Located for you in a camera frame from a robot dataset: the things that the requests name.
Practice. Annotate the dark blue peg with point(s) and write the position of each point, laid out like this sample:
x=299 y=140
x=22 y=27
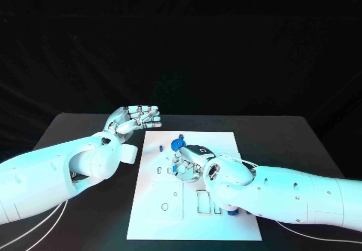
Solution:
x=181 y=136

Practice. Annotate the white task board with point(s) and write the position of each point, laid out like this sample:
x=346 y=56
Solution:
x=169 y=225

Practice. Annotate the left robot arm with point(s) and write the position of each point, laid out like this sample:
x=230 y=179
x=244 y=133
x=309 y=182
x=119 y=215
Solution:
x=42 y=176

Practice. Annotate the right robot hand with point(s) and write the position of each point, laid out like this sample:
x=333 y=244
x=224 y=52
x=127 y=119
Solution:
x=195 y=154

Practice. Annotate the small blue block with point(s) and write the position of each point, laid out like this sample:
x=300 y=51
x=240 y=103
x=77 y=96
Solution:
x=179 y=169

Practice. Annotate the blue gear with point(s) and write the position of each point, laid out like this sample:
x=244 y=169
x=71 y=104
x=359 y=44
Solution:
x=176 y=144

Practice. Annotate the small blue peg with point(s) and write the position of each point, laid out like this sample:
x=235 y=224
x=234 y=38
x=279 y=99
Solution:
x=160 y=149

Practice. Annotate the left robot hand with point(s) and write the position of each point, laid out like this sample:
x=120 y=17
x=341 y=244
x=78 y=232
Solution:
x=133 y=121

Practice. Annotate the blue cylinder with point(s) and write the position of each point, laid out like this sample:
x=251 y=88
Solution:
x=233 y=212

